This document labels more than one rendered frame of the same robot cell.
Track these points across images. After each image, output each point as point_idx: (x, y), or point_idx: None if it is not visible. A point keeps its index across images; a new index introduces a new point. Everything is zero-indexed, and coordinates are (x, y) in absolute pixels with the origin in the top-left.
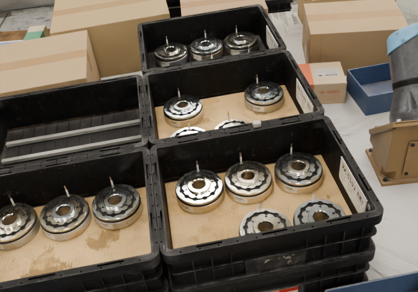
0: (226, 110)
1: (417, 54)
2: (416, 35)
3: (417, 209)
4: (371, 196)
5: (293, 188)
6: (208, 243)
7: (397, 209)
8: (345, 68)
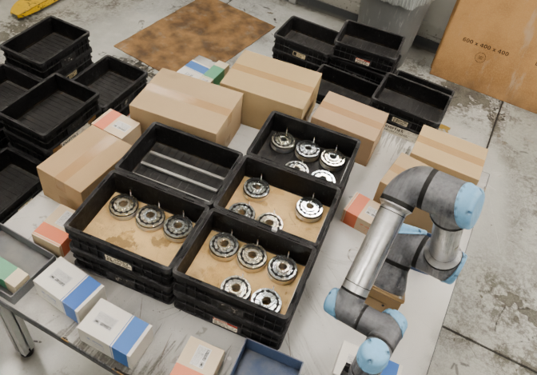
0: (281, 204)
1: (396, 245)
2: (403, 233)
3: (345, 333)
4: (289, 307)
5: (270, 277)
6: (195, 278)
7: (335, 325)
8: None
